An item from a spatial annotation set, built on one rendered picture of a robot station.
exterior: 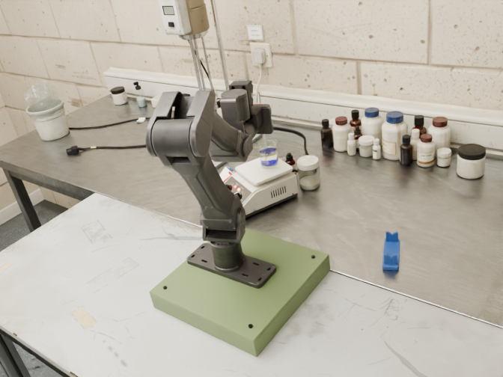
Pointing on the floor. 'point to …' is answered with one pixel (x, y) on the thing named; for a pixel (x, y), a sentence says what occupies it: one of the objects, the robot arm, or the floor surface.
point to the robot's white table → (368, 298)
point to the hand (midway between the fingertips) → (260, 108)
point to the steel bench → (302, 204)
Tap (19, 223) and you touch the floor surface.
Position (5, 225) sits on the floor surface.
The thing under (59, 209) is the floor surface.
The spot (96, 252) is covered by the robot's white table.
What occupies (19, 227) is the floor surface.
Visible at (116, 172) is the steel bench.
